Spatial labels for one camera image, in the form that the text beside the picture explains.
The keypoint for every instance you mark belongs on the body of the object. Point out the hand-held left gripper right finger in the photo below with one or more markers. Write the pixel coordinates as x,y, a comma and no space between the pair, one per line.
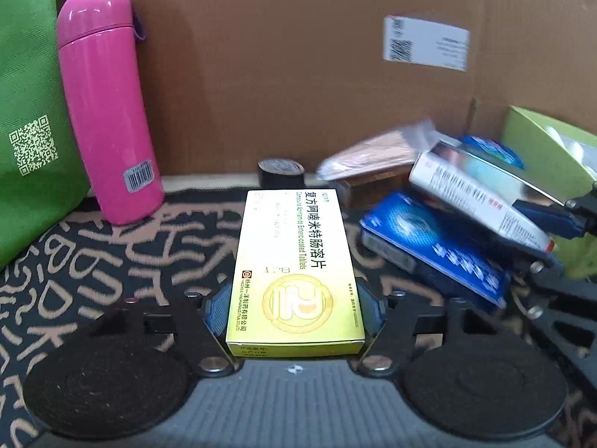
374,310

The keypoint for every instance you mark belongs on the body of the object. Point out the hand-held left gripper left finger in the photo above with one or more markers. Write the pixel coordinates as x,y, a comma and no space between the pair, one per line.
217,308

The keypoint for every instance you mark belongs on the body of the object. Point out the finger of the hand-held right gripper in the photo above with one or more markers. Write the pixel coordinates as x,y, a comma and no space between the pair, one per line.
541,210
559,287

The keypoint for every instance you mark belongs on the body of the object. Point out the light green shoe box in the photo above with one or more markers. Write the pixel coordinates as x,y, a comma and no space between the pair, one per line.
536,154

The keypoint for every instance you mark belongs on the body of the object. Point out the white and silver box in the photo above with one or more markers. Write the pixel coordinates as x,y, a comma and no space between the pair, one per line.
466,191

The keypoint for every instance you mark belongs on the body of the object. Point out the yellow medicine box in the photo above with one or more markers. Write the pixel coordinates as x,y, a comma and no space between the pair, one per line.
289,261

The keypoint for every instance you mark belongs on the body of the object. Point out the black round tin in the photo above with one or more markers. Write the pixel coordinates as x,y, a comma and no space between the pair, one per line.
280,172

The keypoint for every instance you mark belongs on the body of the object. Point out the large blue flat box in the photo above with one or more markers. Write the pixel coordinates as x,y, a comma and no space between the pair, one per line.
433,242

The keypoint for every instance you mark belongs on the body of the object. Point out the black and tan patterned mat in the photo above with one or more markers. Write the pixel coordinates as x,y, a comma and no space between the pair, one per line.
140,252

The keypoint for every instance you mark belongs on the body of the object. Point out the clear bag with tan contents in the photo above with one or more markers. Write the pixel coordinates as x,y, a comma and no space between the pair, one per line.
378,149

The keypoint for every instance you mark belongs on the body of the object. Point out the white shipping label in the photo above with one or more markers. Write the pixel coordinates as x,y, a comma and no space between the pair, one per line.
427,43

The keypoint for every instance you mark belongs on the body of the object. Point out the pink thermos bottle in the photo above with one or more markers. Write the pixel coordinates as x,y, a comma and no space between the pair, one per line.
107,102

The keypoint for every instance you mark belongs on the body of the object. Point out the large brown cardboard box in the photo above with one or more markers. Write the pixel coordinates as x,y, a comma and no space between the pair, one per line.
280,56

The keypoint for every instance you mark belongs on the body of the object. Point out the green tote bag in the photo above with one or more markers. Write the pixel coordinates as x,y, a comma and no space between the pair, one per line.
32,102

